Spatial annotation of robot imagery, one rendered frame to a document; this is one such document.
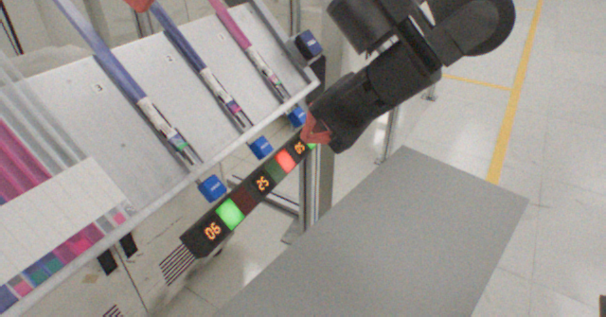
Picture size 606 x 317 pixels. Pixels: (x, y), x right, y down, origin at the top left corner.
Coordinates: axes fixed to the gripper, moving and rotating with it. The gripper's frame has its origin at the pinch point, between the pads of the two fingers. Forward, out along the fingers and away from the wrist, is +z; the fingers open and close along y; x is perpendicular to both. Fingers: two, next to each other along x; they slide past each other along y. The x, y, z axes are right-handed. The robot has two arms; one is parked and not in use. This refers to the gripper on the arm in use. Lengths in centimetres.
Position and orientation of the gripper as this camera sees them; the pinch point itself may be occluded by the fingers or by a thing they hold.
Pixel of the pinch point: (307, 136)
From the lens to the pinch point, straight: 48.3
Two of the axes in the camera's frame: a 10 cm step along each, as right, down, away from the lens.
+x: 6.3, 7.7, 1.0
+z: -5.8, 3.9, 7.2
